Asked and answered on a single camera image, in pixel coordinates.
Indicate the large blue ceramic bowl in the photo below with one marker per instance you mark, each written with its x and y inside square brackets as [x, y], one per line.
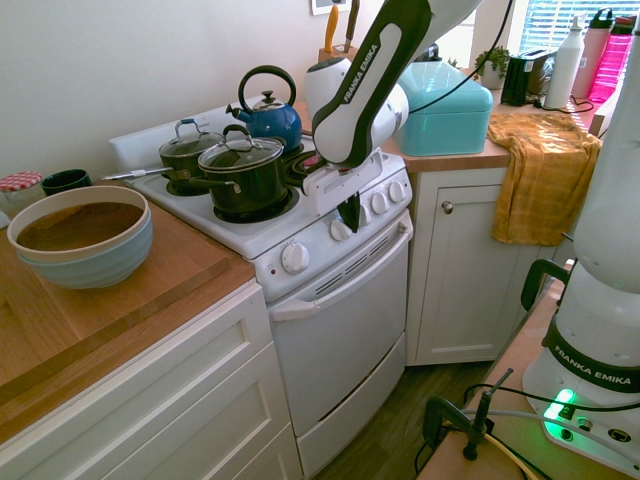
[75, 227]

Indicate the white door cabinet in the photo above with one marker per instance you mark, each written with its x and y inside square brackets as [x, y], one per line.
[465, 280]

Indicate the white electric stove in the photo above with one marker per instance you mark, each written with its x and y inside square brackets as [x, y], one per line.
[300, 235]

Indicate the light blue ribbed bowl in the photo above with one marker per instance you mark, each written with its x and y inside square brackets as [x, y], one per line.
[90, 267]

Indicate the green plant in white pot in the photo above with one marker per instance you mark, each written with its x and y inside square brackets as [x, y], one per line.
[492, 70]

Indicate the pale pink water bottle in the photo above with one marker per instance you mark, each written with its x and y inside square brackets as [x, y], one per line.
[592, 55]

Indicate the white drawer cabinet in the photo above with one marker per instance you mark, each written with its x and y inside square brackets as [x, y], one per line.
[175, 400]

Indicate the coil burner under saucepan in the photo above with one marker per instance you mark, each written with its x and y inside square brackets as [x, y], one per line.
[175, 190]

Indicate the coil burner under large pot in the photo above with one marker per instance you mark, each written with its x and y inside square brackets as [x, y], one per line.
[280, 207]

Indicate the black toaster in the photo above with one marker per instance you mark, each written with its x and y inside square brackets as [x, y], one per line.
[522, 77]

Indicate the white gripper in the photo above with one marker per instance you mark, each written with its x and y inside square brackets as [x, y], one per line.
[327, 187]

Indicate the window with white blinds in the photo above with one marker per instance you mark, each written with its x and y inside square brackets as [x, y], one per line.
[550, 22]

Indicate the yellow towel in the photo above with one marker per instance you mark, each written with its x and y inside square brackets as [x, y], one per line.
[545, 180]

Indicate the white stove bottom drawer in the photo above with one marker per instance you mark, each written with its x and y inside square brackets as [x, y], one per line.
[350, 425]

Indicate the dark green mug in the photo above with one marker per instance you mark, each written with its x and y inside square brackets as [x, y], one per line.
[67, 182]

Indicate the large white oven knob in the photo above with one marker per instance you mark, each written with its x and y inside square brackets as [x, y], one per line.
[295, 258]

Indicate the large bare coil burner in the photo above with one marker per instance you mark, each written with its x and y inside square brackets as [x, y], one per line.
[297, 167]

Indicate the turquoise metal bread box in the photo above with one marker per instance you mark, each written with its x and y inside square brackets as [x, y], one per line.
[445, 115]

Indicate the magenta water bottle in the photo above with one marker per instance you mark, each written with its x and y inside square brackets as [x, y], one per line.
[612, 70]

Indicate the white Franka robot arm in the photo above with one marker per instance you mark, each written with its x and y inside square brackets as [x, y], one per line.
[365, 100]

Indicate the glass lid of saucepan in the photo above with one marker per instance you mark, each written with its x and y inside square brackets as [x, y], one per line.
[190, 145]

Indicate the glass lid of large pot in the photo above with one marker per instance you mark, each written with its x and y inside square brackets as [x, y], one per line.
[240, 155]

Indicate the white oven door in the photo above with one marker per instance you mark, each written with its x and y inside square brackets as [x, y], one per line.
[345, 325]

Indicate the glass jar red checkered lid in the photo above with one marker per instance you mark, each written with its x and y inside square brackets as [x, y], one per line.
[20, 192]

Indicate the round metal cabinet knob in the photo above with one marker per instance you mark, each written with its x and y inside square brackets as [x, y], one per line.
[447, 207]

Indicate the black screw clamp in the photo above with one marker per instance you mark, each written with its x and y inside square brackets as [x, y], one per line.
[445, 415]

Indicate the large black pot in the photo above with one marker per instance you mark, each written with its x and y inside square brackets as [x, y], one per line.
[250, 187]

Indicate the white burner knob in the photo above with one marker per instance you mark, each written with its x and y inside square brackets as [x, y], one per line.
[396, 192]
[378, 203]
[339, 231]
[366, 214]

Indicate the wooden knife block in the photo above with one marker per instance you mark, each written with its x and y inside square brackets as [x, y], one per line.
[336, 54]

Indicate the black clamp bracket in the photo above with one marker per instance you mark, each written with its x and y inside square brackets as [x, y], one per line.
[532, 280]

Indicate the wooden cutting board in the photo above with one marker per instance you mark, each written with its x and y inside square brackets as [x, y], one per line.
[125, 300]

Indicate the white water bottle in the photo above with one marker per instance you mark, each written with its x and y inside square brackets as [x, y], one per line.
[564, 70]

